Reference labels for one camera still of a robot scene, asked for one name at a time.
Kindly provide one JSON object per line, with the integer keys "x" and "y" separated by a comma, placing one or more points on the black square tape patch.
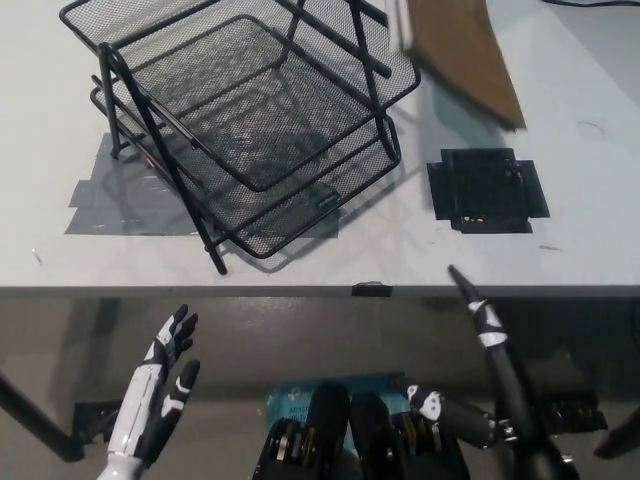
{"x": 485, "y": 190}

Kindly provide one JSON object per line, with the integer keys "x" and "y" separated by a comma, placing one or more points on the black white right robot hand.
{"x": 505, "y": 380}

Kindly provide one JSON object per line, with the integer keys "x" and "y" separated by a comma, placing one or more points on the brown spiral notebook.
{"x": 460, "y": 60}

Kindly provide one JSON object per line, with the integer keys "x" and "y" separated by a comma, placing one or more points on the black table leg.
{"x": 40, "y": 422}

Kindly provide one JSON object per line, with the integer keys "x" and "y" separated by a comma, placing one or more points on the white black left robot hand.
{"x": 150, "y": 395}

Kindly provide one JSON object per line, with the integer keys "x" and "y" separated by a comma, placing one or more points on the brown furniture leg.
{"x": 622, "y": 435}

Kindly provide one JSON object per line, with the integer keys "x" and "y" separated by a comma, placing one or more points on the grey tape patch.
{"x": 100, "y": 200}

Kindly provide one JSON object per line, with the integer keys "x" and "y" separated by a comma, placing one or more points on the black mesh file tray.
{"x": 300, "y": 90}

